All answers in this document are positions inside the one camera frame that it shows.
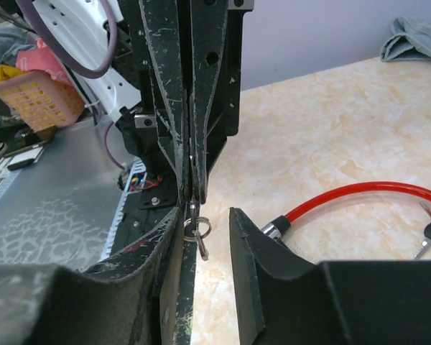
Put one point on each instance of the red cable lock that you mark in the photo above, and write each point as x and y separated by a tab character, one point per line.
344	196

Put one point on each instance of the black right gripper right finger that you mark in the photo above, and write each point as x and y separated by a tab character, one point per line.
284	299

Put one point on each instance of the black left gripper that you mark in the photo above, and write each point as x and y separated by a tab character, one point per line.
186	60

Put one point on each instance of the silver key bunch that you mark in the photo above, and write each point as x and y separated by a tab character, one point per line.
197	227

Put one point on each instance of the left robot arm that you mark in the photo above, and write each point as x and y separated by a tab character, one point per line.
91	39

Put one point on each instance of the grey blue cloth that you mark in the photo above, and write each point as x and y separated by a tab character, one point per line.
410	40

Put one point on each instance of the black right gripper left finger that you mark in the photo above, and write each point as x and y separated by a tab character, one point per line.
139	295

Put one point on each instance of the grey slotted cable duct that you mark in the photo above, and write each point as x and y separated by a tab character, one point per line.
137	167

